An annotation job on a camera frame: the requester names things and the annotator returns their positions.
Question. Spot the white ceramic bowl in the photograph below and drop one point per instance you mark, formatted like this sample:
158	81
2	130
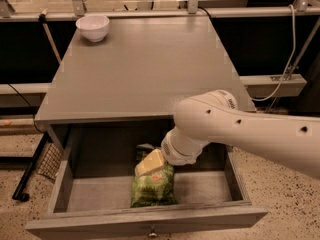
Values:
94	27

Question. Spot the grey wooden cabinet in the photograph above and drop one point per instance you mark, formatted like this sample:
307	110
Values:
142	69

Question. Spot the green jalapeno chip bag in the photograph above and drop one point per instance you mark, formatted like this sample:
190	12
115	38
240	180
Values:
155	188

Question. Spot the wooden stick with black tape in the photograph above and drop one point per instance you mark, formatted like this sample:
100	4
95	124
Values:
42	19

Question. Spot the open grey wooden drawer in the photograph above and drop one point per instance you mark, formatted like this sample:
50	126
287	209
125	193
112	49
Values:
94	195

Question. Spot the wire mesh basket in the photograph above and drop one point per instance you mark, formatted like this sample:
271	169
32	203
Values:
49	162

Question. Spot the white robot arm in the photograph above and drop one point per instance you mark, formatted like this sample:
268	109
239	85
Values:
213	117

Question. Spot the black metal stand leg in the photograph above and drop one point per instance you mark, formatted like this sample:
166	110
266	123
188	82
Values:
19	194

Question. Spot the grey metal frame rail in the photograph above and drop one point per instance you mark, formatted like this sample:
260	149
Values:
63	10

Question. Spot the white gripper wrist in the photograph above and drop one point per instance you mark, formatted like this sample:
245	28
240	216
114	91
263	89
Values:
171	152

